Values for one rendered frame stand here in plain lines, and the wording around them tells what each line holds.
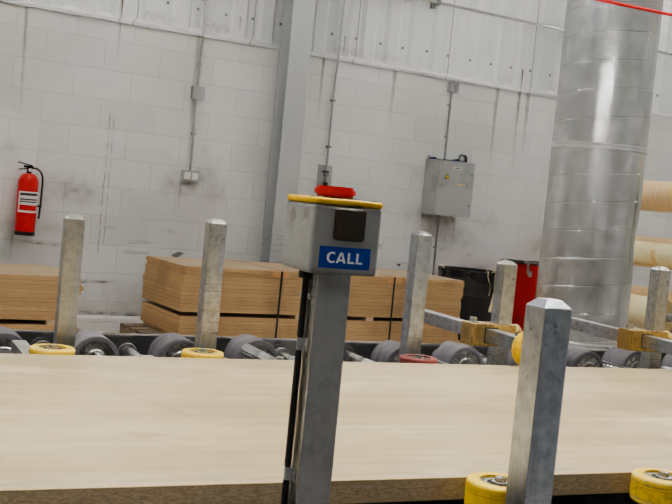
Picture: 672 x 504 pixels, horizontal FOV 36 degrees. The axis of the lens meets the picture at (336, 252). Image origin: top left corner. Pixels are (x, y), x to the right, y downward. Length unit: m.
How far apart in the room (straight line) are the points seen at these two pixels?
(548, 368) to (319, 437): 0.26
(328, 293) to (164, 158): 7.50
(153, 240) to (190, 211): 0.39
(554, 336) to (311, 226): 0.31
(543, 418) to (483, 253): 8.99
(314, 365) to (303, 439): 0.07
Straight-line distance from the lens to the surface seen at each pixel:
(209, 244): 2.07
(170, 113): 8.47
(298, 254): 0.97
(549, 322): 1.11
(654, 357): 2.68
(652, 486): 1.39
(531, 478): 1.13
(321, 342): 0.98
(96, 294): 8.35
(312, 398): 0.99
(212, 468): 1.22
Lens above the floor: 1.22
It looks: 3 degrees down
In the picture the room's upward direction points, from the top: 6 degrees clockwise
